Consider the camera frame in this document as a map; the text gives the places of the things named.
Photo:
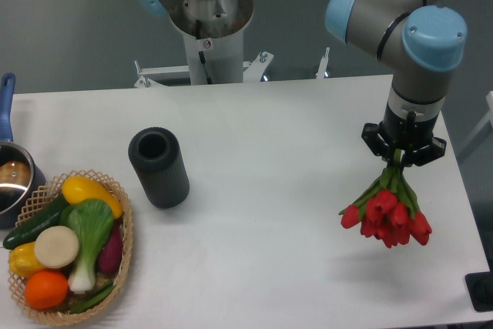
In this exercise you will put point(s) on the purple sweet potato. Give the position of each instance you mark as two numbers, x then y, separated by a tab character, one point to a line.
111	255

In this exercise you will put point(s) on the beige round bun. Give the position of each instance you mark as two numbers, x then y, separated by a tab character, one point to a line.
56	247

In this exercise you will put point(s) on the yellow bell pepper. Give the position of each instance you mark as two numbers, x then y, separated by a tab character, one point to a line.
23	261

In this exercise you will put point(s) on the yellow squash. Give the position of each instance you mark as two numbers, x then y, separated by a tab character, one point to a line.
78	188

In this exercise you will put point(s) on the orange fruit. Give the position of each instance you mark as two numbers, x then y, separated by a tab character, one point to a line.
46	289

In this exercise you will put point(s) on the green bean pod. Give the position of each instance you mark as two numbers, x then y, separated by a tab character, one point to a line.
93	300

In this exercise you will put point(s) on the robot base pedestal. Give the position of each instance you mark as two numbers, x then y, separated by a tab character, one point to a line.
212	32

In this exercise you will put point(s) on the blue handled saucepan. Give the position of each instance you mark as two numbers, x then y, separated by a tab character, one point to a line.
20	176

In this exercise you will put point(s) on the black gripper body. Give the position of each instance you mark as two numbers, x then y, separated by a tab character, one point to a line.
408	123

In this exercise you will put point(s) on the red tulip bouquet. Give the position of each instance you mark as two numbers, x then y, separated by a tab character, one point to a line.
388	209

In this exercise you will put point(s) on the woven wicker basket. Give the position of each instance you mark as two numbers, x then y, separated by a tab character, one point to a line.
60	316

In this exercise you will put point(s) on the white frame at right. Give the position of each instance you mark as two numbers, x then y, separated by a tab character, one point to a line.
477	135

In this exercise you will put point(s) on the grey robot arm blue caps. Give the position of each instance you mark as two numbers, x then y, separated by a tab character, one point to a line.
423	44

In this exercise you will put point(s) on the green cucumber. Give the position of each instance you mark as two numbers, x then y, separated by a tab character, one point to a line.
29	230

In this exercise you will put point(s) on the green bok choy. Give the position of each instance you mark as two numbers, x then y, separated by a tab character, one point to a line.
91	221

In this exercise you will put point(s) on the white metal mounting frame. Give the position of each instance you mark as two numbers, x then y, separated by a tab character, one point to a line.
261	69

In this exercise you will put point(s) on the dark grey ribbed vase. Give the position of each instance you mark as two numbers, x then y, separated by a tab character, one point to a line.
157	159

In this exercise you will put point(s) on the black device at edge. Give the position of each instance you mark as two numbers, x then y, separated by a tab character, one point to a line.
479	287

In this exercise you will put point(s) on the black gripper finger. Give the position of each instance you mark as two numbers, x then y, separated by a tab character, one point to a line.
376	140
427	154

